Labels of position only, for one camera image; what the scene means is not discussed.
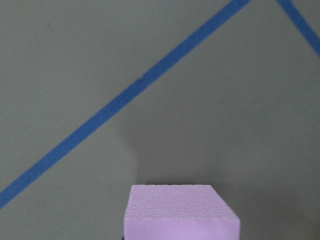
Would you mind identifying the pink foam block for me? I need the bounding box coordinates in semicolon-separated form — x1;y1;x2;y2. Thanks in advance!
123;184;241;240

